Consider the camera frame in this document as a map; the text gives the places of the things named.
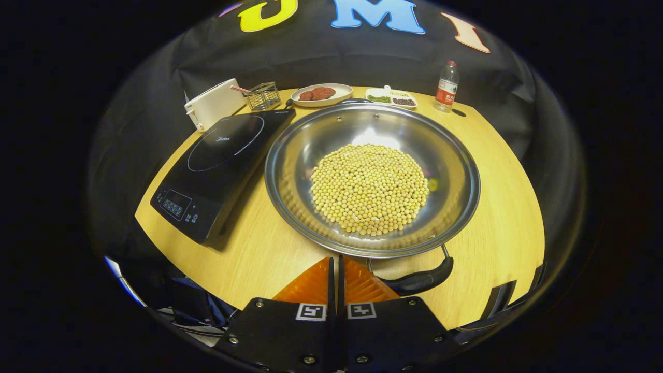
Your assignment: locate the black induction cooktop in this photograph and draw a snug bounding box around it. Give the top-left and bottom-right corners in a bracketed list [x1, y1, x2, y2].
[150, 108, 297, 244]

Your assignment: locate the round white plate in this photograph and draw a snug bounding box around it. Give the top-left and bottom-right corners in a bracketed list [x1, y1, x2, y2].
[291, 83, 354, 108]

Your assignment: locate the pile of soybeans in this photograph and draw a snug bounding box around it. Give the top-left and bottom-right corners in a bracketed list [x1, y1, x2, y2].
[310, 144, 430, 236]

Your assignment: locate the white toaster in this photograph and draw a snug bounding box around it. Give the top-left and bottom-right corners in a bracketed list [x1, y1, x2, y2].
[184, 78, 248, 132]

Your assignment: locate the stainless steel pot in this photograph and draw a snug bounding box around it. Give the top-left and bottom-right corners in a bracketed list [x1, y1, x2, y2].
[264, 98, 481, 297]

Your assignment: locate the white divided dish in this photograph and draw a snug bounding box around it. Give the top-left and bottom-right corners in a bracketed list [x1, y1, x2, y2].
[365, 85, 418, 109]

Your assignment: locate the clear plastic water bottle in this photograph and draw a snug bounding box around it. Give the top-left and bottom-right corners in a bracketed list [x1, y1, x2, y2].
[434, 61, 460, 113]

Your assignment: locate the black backdrop cloth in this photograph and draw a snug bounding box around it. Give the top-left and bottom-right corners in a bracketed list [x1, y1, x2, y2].
[88, 0, 586, 260]

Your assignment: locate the wire mesh basket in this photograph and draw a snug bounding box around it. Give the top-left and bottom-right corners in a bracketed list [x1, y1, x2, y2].
[246, 81, 282, 111]

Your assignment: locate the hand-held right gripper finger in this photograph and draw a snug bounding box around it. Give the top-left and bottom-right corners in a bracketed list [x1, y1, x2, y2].
[338, 254, 456, 373]
[215, 256, 337, 373]

